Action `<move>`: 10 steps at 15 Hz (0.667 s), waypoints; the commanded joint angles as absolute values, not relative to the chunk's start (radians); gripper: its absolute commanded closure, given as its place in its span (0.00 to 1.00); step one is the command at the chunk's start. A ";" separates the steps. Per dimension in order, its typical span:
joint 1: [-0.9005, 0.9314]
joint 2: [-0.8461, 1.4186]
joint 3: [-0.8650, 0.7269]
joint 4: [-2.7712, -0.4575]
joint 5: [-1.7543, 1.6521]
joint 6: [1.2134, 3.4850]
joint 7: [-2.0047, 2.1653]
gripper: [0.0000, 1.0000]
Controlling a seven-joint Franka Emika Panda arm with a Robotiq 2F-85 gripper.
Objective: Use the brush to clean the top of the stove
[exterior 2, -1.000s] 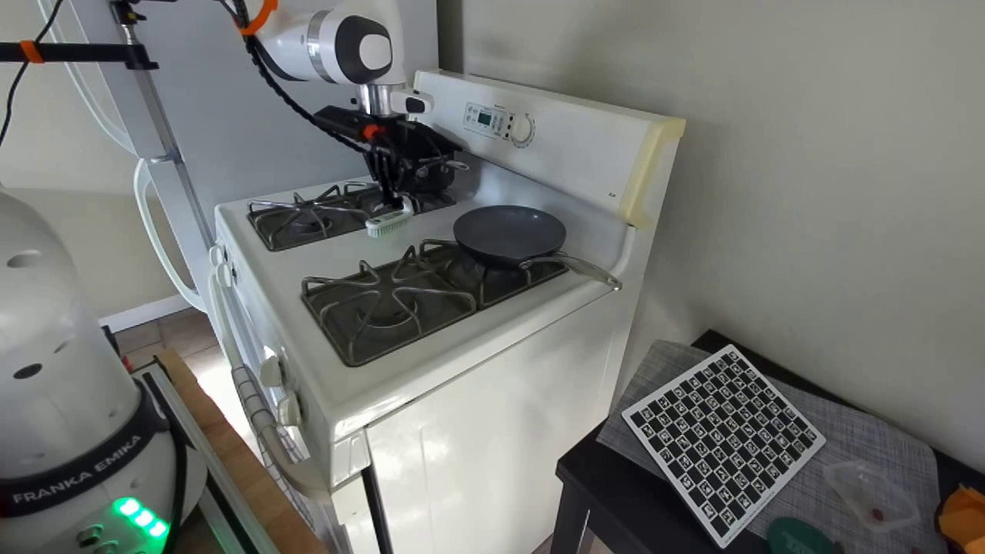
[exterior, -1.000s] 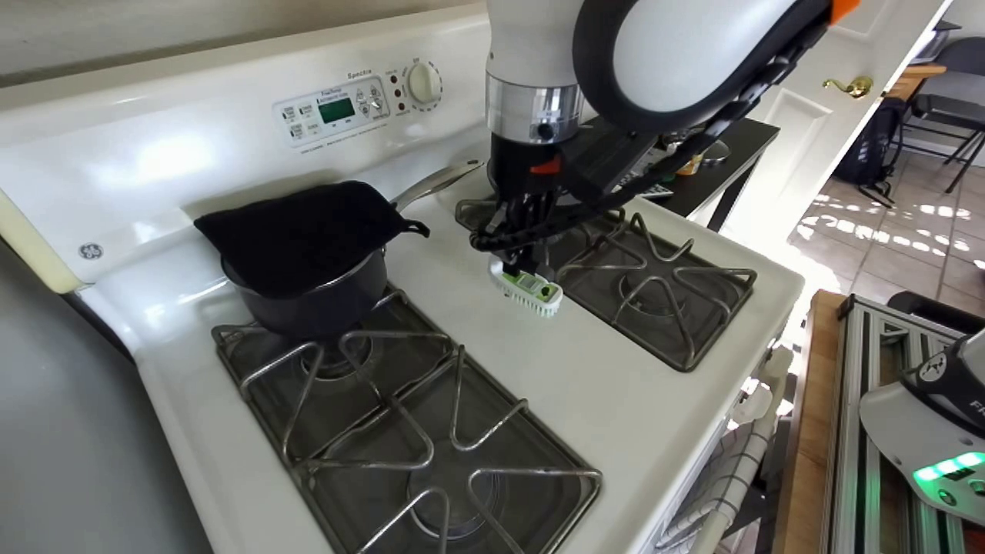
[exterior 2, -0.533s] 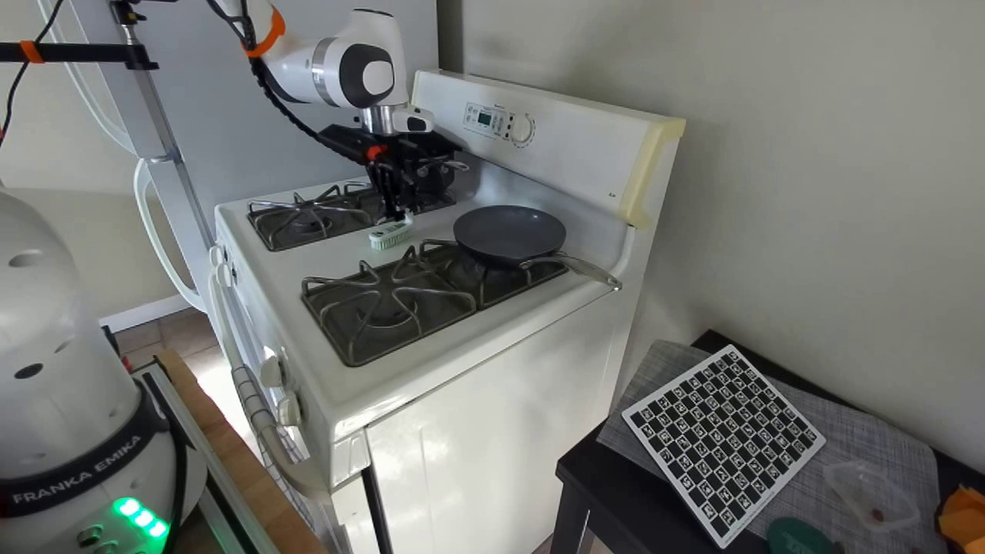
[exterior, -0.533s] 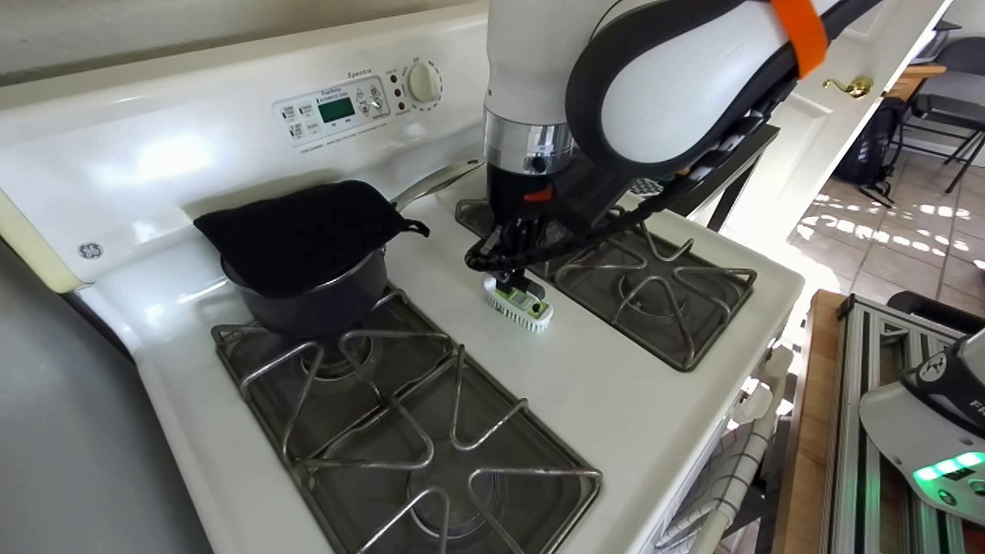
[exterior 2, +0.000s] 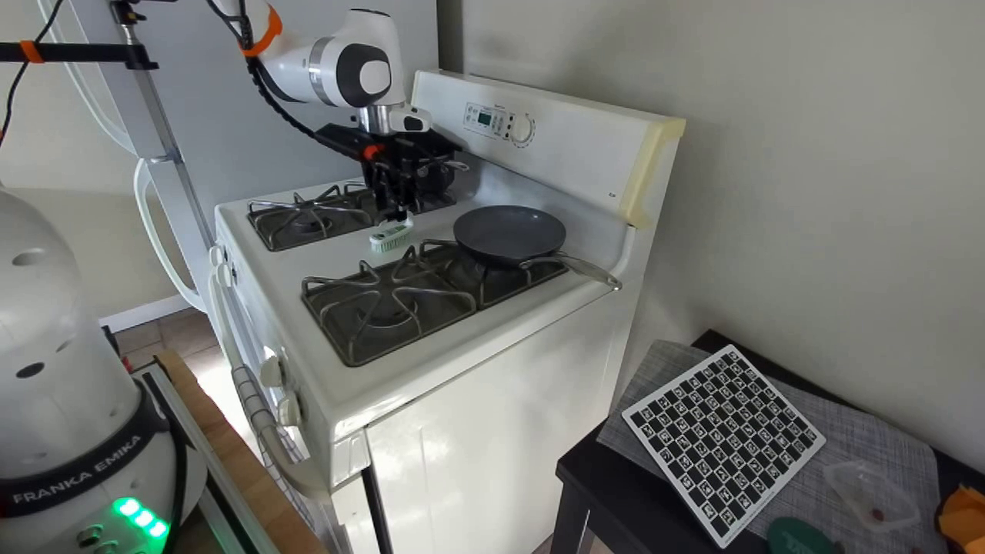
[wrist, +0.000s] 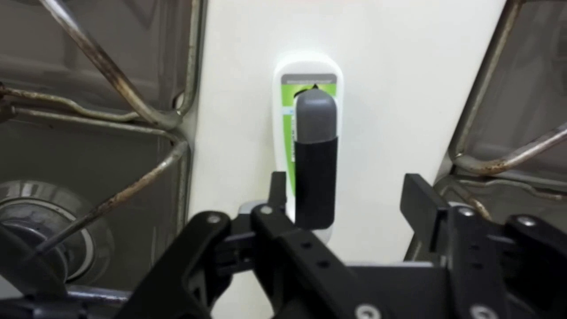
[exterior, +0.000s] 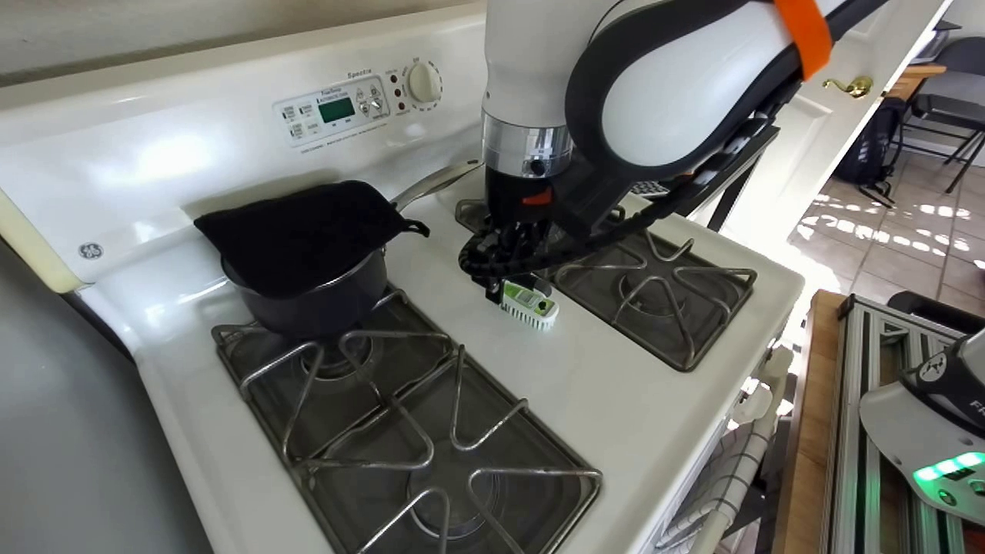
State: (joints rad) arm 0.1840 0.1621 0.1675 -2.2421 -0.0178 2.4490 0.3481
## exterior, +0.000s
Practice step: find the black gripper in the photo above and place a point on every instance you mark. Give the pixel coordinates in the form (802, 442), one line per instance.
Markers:
(519, 242)

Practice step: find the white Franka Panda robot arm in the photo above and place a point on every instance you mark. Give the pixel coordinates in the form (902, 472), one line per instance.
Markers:
(666, 93)

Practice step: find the white gas stove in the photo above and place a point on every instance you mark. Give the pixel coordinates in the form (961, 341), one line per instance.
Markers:
(572, 410)

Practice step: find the white stove dial knob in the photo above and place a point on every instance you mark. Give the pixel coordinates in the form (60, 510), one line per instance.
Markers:
(421, 80)

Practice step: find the green digital stove display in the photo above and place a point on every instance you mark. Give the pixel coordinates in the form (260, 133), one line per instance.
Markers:
(336, 108)

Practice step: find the white stove burner knob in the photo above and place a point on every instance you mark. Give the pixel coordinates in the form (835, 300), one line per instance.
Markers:
(751, 404)
(776, 365)

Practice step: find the black burner grate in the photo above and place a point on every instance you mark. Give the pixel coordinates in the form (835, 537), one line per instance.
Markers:
(666, 308)
(410, 451)

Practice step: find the dark grey pot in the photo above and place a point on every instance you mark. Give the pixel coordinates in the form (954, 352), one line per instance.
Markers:
(308, 303)

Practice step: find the black side table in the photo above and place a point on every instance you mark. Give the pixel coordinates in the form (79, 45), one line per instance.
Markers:
(722, 203)

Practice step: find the striped white dish towel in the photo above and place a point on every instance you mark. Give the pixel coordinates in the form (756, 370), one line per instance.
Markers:
(717, 493)

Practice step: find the white panel door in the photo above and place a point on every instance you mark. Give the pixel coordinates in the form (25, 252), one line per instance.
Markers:
(819, 155)

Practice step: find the wooden board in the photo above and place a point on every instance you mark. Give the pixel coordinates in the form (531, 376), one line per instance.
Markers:
(809, 462)

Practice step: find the wooden table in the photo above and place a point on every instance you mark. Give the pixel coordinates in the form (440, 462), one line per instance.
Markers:
(913, 77)

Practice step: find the dark chair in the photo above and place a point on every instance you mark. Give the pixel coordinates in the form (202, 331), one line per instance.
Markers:
(954, 95)

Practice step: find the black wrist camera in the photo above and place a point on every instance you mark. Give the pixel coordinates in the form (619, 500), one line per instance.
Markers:
(588, 201)

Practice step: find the aluminium rail frame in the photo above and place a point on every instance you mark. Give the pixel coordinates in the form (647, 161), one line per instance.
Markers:
(872, 388)

